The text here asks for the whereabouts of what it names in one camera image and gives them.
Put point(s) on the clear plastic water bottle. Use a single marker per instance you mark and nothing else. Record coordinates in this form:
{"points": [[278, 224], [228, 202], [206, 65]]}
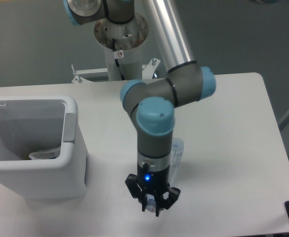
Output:
{"points": [[176, 153]]}

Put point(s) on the white plastic wrapper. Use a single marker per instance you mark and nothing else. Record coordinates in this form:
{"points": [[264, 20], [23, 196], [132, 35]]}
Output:
{"points": [[51, 153]]}

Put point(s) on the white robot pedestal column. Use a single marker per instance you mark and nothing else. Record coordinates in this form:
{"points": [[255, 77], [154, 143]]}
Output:
{"points": [[123, 46]]}

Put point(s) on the white plastic trash can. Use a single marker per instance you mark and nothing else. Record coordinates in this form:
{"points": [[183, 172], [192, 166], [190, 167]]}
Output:
{"points": [[32, 123]]}

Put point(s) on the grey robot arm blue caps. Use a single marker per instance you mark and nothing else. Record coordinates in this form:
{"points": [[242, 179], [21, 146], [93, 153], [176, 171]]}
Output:
{"points": [[150, 106]]}

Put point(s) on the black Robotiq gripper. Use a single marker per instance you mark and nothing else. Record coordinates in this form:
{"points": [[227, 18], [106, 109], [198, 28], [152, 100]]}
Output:
{"points": [[153, 182]]}

